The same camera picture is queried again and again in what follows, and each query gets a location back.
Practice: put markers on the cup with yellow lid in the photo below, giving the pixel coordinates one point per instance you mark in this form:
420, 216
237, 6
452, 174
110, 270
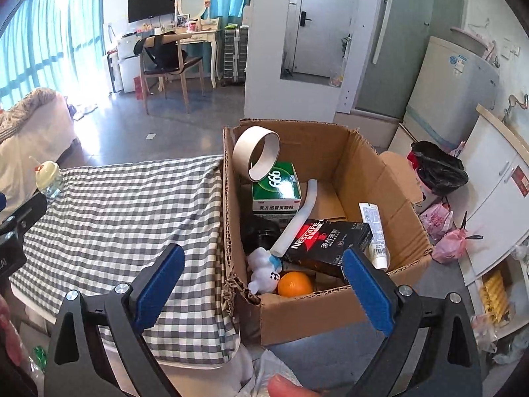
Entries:
49, 175

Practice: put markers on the clear plastic drawer tower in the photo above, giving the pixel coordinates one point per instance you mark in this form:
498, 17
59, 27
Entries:
235, 53

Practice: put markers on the brown cardboard box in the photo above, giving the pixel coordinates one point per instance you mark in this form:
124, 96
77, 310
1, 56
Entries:
396, 215

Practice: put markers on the white toothpaste tube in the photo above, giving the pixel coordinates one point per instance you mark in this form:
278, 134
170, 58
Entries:
372, 231

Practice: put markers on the green and white medicine box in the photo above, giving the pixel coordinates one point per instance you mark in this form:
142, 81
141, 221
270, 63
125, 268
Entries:
277, 186

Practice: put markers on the yellow packets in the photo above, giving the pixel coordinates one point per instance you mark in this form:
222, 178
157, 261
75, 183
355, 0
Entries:
496, 293

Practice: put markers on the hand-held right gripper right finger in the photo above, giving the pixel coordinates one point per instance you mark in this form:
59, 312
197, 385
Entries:
365, 293

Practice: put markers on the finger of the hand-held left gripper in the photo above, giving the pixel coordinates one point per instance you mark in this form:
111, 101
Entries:
29, 211

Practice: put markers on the small white cabinet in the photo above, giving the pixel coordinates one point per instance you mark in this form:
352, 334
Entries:
130, 62

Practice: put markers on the black coffee box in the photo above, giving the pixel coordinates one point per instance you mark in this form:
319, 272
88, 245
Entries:
326, 244

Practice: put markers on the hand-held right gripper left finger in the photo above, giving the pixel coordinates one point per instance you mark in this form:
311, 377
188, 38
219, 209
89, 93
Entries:
159, 285

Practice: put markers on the pale two-tone refrigerator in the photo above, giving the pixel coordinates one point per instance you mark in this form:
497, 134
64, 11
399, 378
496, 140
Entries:
446, 95

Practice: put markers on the black bag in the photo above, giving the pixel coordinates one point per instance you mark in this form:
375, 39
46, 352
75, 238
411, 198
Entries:
163, 51

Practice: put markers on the bed with beige bedding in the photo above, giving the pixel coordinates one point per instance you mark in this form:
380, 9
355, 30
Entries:
29, 132

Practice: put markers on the pink plastic bag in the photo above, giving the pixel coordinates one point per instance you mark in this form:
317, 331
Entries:
436, 219
452, 246

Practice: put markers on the crumpled clear plastic bag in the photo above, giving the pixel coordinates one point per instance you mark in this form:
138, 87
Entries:
500, 339

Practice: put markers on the grey checkered blanket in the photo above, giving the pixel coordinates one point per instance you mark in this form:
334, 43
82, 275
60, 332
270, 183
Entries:
124, 215

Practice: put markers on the frosted glass door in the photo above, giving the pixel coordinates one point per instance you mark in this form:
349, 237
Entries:
413, 41

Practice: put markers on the black computer monitor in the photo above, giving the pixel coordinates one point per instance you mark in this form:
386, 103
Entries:
153, 2

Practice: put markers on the white vanity desk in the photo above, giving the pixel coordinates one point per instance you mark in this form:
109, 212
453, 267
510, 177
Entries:
202, 37

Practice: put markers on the cardboard tape roll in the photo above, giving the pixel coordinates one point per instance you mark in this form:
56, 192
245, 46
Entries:
241, 149

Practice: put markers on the grey plastic basin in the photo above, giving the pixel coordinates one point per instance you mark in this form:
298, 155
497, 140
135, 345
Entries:
471, 41

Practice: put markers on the small photo frame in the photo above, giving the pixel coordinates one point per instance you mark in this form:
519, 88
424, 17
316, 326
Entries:
182, 20

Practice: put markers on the white cloth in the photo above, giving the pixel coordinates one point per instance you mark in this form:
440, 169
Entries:
256, 364

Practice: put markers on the white kitchen cabinet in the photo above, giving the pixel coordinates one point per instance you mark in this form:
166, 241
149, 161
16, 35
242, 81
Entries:
492, 198

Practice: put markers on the black jar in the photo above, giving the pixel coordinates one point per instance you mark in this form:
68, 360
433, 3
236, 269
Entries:
260, 235

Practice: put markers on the metal faucet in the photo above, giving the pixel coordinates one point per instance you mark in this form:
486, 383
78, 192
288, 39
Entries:
514, 105

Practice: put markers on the wooden chair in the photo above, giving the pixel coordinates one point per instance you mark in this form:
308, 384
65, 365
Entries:
186, 66

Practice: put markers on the white bucket with black bag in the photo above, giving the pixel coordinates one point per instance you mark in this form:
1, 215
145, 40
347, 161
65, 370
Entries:
438, 169

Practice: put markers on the person's right hand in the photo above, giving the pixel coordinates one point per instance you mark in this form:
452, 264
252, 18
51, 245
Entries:
291, 386

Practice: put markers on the orange fruit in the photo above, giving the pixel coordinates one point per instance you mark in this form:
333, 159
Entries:
295, 284

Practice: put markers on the white oval vanity mirror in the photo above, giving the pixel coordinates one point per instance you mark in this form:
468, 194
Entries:
192, 0

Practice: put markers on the white plush toy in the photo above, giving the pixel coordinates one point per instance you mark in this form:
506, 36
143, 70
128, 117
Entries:
264, 273

